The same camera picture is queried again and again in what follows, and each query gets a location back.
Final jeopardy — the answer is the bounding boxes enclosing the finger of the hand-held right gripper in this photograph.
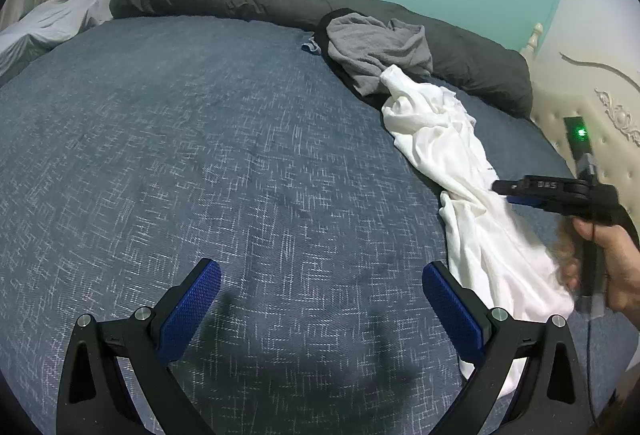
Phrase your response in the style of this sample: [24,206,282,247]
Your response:
[491,175,584,214]

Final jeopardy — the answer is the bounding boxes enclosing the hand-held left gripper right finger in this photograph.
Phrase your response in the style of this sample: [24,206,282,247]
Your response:
[421,260,586,435]

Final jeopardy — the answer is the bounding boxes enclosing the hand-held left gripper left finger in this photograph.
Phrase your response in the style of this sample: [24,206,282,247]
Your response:
[56,258,222,435]

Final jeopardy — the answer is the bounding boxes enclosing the white long-sleeve shirt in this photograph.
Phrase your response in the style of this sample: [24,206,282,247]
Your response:
[380,64,576,398]

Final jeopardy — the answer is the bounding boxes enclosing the person's right hand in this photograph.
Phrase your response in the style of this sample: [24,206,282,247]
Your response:
[557,220,640,331]

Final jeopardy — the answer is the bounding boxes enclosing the cream tufted headboard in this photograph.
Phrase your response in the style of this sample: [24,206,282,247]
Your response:
[520,22,640,216]

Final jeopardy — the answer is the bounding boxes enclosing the blue woven bedspread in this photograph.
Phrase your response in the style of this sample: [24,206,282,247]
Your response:
[0,15,626,435]

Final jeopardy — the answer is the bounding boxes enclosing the grey crumpled garment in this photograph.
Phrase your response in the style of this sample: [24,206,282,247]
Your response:
[326,13,435,96]

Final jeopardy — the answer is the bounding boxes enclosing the black garment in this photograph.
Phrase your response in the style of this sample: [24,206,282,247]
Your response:
[313,8,396,110]

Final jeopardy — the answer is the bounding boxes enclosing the light grey bed sheet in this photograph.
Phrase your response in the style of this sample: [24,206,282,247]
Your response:
[0,0,118,78]

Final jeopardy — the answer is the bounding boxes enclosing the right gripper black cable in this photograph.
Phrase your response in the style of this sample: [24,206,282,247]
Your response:
[586,315,601,426]

